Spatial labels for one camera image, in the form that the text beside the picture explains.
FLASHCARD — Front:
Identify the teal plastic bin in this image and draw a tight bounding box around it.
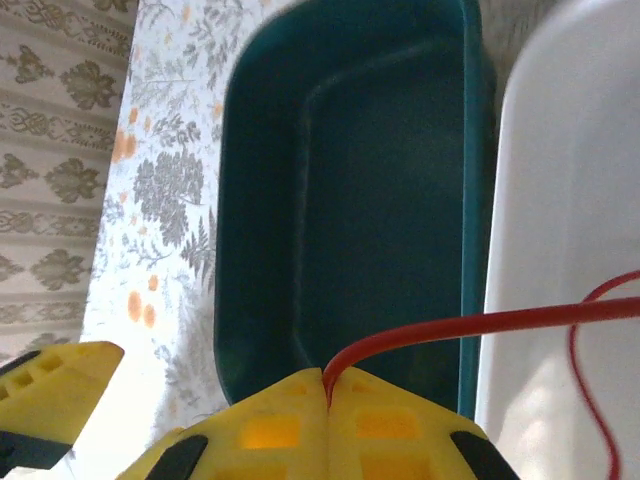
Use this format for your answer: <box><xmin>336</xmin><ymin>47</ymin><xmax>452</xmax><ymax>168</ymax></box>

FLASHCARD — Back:
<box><xmin>212</xmin><ymin>0</ymin><xmax>499</xmax><ymax>421</ymax></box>

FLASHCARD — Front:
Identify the thin red cable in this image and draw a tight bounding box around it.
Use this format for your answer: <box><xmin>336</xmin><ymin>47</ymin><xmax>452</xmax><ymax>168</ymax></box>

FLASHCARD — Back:
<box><xmin>322</xmin><ymin>269</ymin><xmax>640</xmax><ymax>480</ymax></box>

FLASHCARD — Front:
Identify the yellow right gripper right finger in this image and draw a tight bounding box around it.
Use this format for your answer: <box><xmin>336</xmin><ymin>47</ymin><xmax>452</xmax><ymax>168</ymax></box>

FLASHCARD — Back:
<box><xmin>327</xmin><ymin>367</ymin><xmax>521</xmax><ymax>480</ymax></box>

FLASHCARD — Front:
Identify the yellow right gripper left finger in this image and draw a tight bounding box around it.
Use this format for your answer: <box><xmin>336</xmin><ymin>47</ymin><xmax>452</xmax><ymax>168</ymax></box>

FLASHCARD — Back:
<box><xmin>115</xmin><ymin>367</ymin><xmax>332</xmax><ymax>480</ymax></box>

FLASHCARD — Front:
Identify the white plastic bin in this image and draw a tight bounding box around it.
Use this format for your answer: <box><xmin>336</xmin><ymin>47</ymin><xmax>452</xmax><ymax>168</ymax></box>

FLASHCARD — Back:
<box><xmin>472</xmin><ymin>0</ymin><xmax>640</xmax><ymax>480</ymax></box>

